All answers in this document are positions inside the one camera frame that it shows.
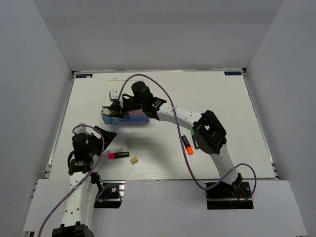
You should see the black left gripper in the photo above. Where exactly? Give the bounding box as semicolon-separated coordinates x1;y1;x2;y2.
87;126;117;157

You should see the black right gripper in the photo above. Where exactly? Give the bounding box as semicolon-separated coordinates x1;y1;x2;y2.
109;97;146;118

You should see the light blue small drawer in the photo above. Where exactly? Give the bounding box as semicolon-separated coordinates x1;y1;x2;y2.
101;115;119;124

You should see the purple blue drawer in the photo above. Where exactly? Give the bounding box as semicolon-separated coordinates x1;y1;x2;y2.
119;114;150;123

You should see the pink cap black highlighter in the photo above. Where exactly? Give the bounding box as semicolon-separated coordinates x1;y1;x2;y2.
108;152;130;159

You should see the pink drawer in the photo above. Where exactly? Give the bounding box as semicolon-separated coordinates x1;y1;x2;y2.
129;109;144;115

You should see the orange cap black highlighter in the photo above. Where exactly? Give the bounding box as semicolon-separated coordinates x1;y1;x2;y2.
181;135;194;155

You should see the green cap black highlighter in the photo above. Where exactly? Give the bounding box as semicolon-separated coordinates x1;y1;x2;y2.
191;131;199;150

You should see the small white pink stapler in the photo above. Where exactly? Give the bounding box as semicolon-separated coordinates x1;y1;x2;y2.
100;108;113;117

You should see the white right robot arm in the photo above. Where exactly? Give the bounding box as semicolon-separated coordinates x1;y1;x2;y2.
101;81;242;197

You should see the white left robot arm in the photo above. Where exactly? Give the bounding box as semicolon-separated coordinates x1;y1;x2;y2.
52;125;117;237

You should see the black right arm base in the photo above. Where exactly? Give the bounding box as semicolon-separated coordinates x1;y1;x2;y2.
205;182;254;210

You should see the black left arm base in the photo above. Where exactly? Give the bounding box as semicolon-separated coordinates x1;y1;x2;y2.
94;181;125;209

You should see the white drawer cabinet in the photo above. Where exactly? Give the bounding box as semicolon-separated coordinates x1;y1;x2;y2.
102;79;137;108

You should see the grey white eraser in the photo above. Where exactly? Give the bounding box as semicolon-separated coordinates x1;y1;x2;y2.
125;138;133;149

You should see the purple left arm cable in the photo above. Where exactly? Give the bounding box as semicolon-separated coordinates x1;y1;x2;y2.
37;124;122;237

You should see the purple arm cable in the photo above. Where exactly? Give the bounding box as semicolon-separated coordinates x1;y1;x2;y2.
37;124;122;237
118;74;257;203

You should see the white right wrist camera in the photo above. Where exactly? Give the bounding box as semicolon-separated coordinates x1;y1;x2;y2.
109;89;122;102

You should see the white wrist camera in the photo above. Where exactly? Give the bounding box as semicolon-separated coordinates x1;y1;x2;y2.
72;123;90;135
109;89;122;102

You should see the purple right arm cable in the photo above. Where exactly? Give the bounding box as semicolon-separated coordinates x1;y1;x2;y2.
118;74;257;203

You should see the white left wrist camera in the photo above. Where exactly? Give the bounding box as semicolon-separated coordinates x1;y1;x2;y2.
72;123;90;135

